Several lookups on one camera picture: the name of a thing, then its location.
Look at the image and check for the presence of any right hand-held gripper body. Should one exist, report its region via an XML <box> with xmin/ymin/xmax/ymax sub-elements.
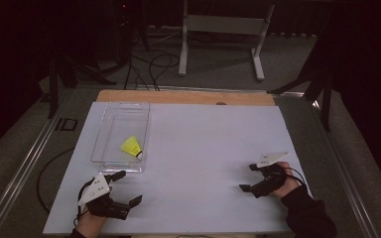
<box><xmin>251</xmin><ymin>151</ymin><xmax>290</xmax><ymax>198</ymax></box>

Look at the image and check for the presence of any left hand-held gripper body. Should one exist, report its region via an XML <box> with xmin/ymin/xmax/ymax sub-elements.
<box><xmin>77</xmin><ymin>173</ymin><xmax>130</xmax><ymax>221</ymax></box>

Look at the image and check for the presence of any yellow shuttlecock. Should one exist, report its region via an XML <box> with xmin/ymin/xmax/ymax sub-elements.
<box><xmin>119</xmin><ymin>136</ymin><xmax>144</xmax><ymax>159</ymax></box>

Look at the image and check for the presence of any clear plastic container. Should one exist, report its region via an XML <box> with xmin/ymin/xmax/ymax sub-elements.
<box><xmin>89</xmin><ymin>101</ymin><xmax>152</xmax><ymax>174</ymax></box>

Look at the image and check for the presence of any person's right hand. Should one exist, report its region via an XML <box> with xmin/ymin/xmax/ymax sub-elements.
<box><xmin>271</xmin><ymin>162</ymin><xmax>301</xmax><ymax>198</ymax></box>

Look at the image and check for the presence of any person's left hand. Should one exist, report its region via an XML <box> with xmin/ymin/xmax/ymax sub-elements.
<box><xmin>75</xmin><ymin>206</ymin><xmax>109</xmax><ymax>238</ymax></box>

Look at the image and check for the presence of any white table board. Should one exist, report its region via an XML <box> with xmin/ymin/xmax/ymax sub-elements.
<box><xmin>43</xmin><ymin>101</ymin><xmax>324</xmax><ymax>236</ymax></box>

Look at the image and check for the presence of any black metal stand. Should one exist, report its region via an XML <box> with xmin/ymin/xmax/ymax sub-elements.
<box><xmin>267</xmin><ymin>33</ymin><xmax>333</xmax><ymax>132</ymax></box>
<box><xmin>48</xmin><ymin>49</ymin><xmax>117</xmax><ymax>119</ymax></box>

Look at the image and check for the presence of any white metal stand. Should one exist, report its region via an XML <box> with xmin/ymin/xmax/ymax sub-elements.
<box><xmin>178</xmin><ymin>0</ymin><xmax>276</xmax><ymax>82</ymax></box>

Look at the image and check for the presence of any left hand-held gripper cable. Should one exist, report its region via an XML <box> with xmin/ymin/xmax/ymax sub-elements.
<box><xmin>74</xmin><ymin>178</ymin><xmax>95</xmax><ymax>230</ymax></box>

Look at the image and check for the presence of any hand-held gripper cable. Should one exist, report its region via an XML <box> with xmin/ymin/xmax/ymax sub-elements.
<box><xmin>283</xmin><ymin>167</ymin><xmax>308</xmax><ymax>186</ymax></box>
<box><xmin>74</xmin><ymin>178</ymin><xmax>95</xmax><ymax>230</ymax></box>

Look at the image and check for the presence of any right hand-held gripper cable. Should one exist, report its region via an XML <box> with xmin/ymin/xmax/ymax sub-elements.
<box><xmin>283</xmin><ymin>167</ymin><xmax>308</xmax><ymax>186</ymax></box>

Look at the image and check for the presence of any black floor cable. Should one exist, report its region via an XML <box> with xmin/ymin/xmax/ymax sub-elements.
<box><xmin>36</xmin><ymin>147</ymin><xmax>75</xmax><ymax>214</ymax></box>

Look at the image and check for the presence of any metal floor rail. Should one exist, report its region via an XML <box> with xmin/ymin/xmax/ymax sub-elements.
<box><xmin>274</xmin><ymin>92</ymin><xmax>380</xmax><ymax>238</ymax></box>
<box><xmin>0</xmin><ymin>88</ymin><xmax>77</xmax><ymax>238</ymax></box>

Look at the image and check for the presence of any black cable bundle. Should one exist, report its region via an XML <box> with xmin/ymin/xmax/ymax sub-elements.
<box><xmin>123</xmin><ymin>49</ymin><xmax>182</xmax><ymax>92</ymax></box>

